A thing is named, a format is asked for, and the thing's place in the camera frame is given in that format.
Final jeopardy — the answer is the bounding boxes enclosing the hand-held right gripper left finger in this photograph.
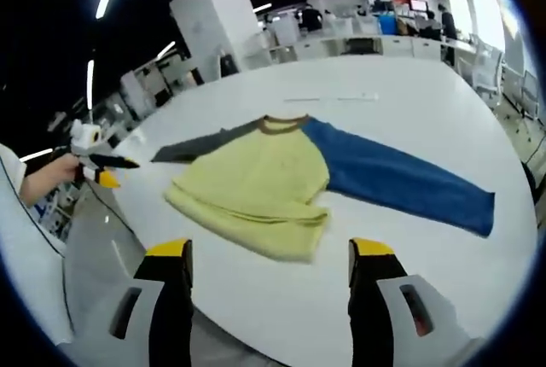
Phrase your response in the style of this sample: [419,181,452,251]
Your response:
[91,237,195,367]

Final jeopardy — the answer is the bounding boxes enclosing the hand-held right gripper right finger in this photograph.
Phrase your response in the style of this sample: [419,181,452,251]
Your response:
[347,236,471,367]

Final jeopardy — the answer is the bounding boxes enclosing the yellow garment grey blue sleeves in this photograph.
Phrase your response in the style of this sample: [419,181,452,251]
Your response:
[149,114,497,264]

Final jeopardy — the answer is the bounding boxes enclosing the person's left hand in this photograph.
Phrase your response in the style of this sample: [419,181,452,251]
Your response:
[53,155,84,184]

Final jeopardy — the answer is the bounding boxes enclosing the grey mesh chair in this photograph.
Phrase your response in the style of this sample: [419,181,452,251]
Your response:
[63,178,278,367]

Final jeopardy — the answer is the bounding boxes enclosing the person's white shirt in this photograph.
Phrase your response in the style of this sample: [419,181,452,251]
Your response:
[0,140,73,342]

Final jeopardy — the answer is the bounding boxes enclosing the white square pillar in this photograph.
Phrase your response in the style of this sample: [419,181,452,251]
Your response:
[169,0,261,82]

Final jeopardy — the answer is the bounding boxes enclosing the white desk row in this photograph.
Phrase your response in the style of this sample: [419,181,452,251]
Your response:
[255,33,470,65]

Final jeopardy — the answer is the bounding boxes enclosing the white office chair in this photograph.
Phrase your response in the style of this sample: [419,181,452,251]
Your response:
[468,40,504,97]
[518,70,541,119]

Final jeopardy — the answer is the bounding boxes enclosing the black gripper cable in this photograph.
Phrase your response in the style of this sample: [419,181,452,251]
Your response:
[87,181,142,244]

